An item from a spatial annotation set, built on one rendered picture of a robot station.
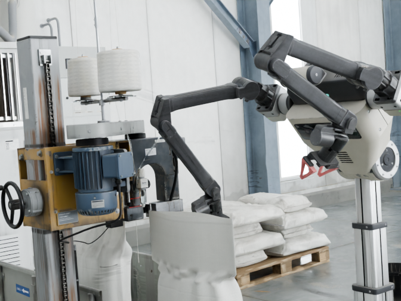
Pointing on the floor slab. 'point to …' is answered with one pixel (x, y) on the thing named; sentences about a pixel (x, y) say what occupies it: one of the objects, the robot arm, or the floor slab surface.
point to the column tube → (43, 246)
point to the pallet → (280, 266)
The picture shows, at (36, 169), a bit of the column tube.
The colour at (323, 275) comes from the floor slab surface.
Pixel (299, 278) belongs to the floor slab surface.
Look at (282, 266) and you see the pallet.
